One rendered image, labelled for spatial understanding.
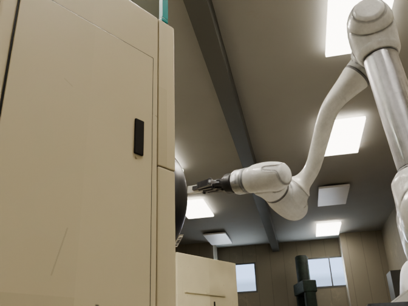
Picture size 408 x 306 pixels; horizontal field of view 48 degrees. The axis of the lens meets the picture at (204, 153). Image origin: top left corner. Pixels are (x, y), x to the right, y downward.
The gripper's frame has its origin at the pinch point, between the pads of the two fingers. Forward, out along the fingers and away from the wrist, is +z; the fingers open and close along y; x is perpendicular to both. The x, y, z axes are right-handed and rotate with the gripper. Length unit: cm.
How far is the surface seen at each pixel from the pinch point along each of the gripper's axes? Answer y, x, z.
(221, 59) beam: -188, -205, 161
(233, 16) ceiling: -169, -234, 131
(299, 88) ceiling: -334, -231, 157
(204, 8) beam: -120, -210, 123
